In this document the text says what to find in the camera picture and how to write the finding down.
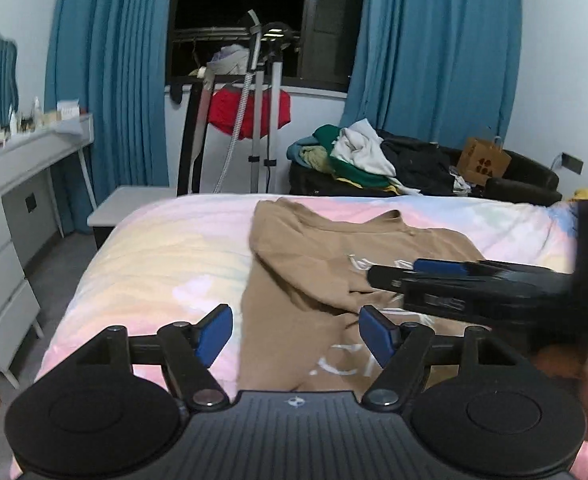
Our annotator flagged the green garment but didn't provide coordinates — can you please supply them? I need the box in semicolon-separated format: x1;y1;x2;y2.
313;123;393;189

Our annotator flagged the black sofa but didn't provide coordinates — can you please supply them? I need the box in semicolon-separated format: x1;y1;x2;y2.
288;131;564;207

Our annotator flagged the brown t-shirt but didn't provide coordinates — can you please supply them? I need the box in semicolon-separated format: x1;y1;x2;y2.
238;197;485;394

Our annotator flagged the red garment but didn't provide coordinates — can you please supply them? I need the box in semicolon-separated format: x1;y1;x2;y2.
207;87;293;141

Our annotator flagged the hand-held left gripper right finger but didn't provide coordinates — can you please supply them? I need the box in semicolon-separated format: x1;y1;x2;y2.
359;305;524;409

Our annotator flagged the yellow garment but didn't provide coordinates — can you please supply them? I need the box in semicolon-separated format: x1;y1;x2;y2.
298;144;333;171

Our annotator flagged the black wall outlet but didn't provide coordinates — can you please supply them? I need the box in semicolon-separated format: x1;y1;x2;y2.
560;152;585;175

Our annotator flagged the white dresser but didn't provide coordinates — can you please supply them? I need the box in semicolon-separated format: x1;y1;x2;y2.
0;112;95;390

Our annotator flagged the garment steamer stand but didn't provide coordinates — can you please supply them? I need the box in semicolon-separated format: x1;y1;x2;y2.
213;9;301;194

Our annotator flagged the brown paper bag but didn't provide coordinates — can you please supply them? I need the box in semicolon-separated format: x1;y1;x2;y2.
456;135;513;187

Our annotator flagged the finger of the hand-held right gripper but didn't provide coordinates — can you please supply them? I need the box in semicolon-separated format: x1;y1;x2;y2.
367;265;576;320
413;258;577;287

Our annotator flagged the pastel bed blanket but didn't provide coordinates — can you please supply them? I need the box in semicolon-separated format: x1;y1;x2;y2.
9;193;588;480

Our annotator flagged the blue curtain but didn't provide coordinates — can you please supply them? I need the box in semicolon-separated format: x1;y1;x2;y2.
44;0;175;234
340;0;523;152

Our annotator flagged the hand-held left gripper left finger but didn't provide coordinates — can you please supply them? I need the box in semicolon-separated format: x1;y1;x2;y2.
74;304;235;409

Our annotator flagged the pale hanging cloth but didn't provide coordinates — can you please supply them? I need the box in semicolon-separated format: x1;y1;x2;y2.
206;43;251;77

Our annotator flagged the row of small bottles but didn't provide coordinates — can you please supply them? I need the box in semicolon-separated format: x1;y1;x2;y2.
0;95;83;137

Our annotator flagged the white garment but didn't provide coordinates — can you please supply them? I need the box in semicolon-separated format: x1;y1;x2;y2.
331;118;397;177

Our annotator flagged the black garment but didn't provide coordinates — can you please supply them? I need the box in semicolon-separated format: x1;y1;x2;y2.
380;132;468;196

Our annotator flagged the white bedside table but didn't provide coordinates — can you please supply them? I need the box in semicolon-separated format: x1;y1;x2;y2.
87;185;177;251

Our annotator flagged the black metal frame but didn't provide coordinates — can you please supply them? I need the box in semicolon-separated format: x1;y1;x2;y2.
166;73;215;196

